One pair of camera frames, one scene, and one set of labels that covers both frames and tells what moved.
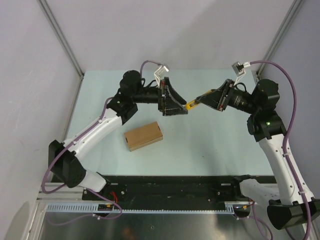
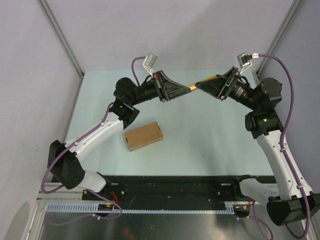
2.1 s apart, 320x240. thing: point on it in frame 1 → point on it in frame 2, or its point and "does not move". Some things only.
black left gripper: (169, 109) → (162, 81)
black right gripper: (217, 99) → (217, 87)
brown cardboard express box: (139, 137) does not move
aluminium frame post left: (55, 25) does not move
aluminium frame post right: (293, 10) does not move
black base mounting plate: (169, 189) does not move
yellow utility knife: (189, 105) → (192, 87)
